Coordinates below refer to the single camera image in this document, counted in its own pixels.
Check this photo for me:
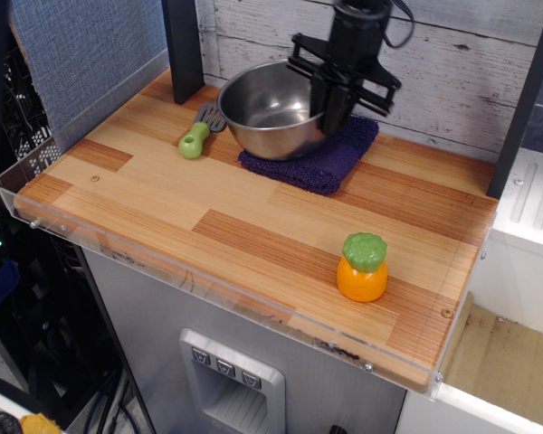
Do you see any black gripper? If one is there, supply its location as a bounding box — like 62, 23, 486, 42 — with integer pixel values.
289, 1, 402, 136

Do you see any stainless steel pot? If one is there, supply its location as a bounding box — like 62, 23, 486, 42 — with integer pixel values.
217, 60, 328, 161

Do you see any purple towel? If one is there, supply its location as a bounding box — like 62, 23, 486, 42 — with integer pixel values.
238, 116, 379, 196

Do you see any orange toy carrot green top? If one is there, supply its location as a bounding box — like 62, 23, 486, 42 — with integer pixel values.
337, 232, 388, 303

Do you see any blue fabric panel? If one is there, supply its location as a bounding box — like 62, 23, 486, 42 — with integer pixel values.
9, 0, 168, 151

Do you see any black plastic crate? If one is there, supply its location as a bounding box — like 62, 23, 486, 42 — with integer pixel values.
2, 48, 61, 177

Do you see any white toy sink unit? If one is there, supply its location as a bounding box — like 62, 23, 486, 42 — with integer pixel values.
397, 149, 543, 433

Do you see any clear acrylic table guard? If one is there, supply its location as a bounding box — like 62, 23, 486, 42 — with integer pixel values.
0, 154, 496, 393

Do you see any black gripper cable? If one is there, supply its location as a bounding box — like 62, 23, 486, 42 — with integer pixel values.
382, 0, 417, 50

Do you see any green handled grey spatula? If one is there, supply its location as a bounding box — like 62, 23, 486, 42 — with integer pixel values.
178, 102, 226, 159

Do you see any left dark grey post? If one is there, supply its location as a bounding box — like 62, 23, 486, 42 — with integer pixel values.
161, 0, 205, 105

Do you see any dark grey post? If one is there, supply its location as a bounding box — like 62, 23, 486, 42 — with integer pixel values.
486, 29, 543, 199
161, 0, 205, 105

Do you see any right dark grey post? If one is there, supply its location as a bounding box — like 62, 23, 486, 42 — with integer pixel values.
486, 29, 543, 199

